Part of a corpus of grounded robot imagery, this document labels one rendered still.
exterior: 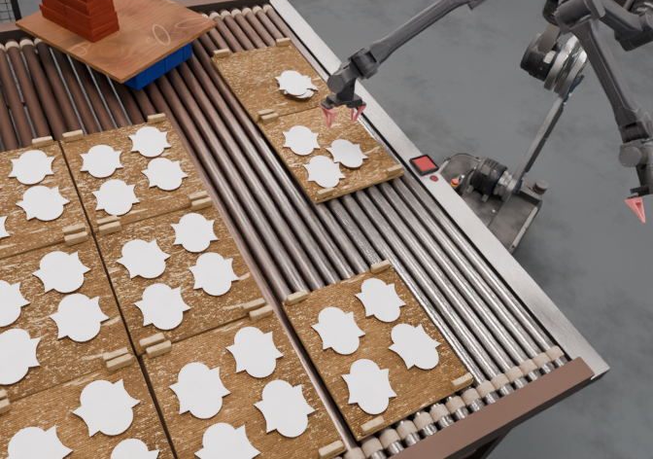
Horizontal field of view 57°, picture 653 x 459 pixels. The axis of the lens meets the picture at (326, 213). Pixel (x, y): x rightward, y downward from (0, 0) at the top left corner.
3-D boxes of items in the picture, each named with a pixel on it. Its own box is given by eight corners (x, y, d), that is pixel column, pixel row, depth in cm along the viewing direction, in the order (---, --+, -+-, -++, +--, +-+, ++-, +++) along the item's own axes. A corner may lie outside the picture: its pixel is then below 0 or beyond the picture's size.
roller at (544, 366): (260, 11, 271) (257, 1, 267) (556, 372, 165) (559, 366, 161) (251, 15, 270) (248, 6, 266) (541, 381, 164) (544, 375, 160)
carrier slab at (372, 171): (341, 104, 227) (342, 101, 226) (403, 175, 205) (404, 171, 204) (257, 125, 212) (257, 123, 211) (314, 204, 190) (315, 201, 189)
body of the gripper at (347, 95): (362, 103, 194) (365, 82, 190) (336, 109, 189) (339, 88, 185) (351, 95, 199) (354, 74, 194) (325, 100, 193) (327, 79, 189)
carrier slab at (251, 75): (290, 45, 249) (291, 42, 248) (340, 103, 227) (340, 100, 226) (210, 60, 234) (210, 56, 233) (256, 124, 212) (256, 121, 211)
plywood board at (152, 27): (119, -21, 246) (119, -25, 244) (216, 26, 232) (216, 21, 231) (16, 26, 214) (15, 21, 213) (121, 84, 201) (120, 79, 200)
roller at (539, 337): (269, 11, 274) (269, 1, 270) (566, 368, 167) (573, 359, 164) (258, 13, 272) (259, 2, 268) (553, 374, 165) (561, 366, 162)
